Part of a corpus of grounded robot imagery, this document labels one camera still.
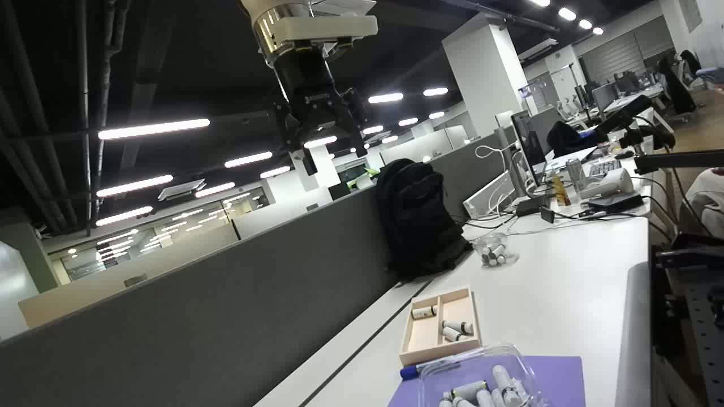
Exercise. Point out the blue marker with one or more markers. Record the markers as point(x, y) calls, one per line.
point(410, 372)

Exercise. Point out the heap of white markers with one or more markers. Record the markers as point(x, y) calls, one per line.
point(493, 254)
point(503, 390)

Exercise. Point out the yellow bottle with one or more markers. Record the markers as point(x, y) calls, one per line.
point(561, 193)

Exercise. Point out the grey desk partition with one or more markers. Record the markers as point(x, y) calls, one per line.
point(226, 316)

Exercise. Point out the white flat device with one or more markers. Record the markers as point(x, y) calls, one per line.
point(486, 198)

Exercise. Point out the black office chair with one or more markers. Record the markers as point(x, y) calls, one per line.
point(677, 90)

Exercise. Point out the person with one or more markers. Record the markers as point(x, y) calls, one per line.
point(710, 198)

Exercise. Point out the wooden box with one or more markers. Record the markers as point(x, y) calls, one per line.
point(438, 345)

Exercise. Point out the black backpack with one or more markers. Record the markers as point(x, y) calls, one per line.
point(418, 220)

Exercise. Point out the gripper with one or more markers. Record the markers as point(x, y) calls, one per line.
point(308, 85)

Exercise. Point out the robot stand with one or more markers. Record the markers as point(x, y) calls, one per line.
point(701, 316)

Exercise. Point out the keyboard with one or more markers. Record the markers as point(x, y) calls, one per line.
point(605, 167)

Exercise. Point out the black power brick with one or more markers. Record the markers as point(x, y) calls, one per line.
point(530, 206)

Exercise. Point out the small clear plastic container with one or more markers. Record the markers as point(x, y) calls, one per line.
point(503, 243)

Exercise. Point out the black flat case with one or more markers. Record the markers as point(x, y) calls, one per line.
point(616, 201)

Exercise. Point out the row of monitors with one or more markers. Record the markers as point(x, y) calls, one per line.
point(613, 87)

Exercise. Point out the purple mat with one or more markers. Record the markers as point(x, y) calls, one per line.
point(560, 381)

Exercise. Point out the monitor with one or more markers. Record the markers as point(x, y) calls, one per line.
point(529, 144)

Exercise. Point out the chair with black jacket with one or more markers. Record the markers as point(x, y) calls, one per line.
point(565, 138)

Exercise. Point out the white handheld device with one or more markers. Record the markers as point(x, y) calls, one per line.
point(613, 182)

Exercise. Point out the silver can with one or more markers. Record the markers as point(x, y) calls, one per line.
point(576, 174)

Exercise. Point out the white marker with black band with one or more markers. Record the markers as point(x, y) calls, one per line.
point(459, 326)
point(424, 312)
point(451, 334)

